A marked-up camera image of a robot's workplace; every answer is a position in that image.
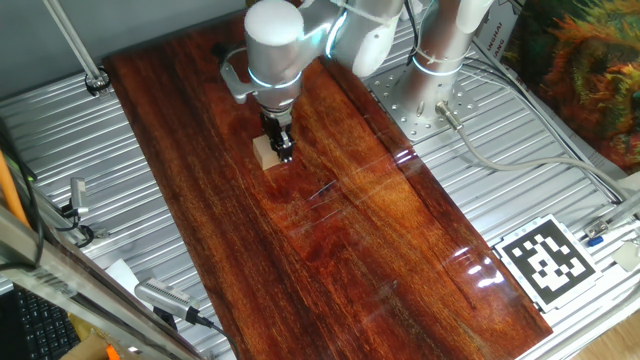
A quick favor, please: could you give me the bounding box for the small silver corner bracket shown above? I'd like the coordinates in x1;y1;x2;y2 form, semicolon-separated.
583;218;610;240

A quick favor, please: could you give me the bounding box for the black computer keyboard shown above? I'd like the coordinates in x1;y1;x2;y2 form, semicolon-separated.
0;287;82;360

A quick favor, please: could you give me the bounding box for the black white marker board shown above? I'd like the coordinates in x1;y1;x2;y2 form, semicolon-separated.
492;213;604;314

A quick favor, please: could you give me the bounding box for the grey cable with metal connector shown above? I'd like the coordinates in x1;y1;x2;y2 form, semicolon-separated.
433;98;634;201

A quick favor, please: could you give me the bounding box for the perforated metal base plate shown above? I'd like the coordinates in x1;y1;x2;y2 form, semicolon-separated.
367;64;479;142

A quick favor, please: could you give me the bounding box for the white printed board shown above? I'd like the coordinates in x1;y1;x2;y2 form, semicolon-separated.
469;0;534;89

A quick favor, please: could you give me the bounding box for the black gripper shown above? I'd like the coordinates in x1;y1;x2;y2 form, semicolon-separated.
259;110;296;164

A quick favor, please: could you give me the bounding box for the brown cardboard box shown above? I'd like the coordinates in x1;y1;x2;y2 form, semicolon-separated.
59;327;124;360

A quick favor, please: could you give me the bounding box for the small white card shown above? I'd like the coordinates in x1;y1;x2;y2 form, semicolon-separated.
610;239;640;274

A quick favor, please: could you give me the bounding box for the orange pole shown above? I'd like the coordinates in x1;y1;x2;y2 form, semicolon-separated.
0;149;31;229

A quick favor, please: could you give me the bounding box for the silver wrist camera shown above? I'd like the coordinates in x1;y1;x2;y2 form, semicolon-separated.
218;47;262;105

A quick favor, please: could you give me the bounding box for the small tan wooden block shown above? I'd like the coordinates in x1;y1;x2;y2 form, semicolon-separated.
251;134;282;171

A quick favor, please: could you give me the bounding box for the black camera stand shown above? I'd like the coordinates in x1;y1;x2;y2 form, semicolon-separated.
152;304;180;332

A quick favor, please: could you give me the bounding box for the silver labelled depth camera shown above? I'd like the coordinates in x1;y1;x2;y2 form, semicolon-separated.
68;176;90;217

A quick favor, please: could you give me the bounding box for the black camera cable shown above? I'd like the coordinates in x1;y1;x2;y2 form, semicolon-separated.
185;305;242;360

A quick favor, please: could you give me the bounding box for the colourful patterned cloth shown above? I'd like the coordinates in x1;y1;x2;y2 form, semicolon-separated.
499;0;640;176

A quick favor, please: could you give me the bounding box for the grey metal rod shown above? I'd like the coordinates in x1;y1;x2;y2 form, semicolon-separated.
42;0;112;97

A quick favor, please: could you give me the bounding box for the thin black cable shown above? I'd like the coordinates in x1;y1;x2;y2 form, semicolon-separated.
404;0;422;66

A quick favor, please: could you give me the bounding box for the camera mount with black knob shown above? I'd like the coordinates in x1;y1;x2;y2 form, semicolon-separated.
53;199;110;250

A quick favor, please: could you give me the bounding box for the glossy wood-grain mat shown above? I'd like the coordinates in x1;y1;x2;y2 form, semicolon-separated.
102;9;554;360

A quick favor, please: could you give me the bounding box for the aluminium frame bar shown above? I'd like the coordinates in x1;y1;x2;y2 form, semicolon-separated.
0;204;206;360

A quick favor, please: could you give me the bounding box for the short aluminium profile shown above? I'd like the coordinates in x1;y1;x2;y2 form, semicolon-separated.
597;187;640;229

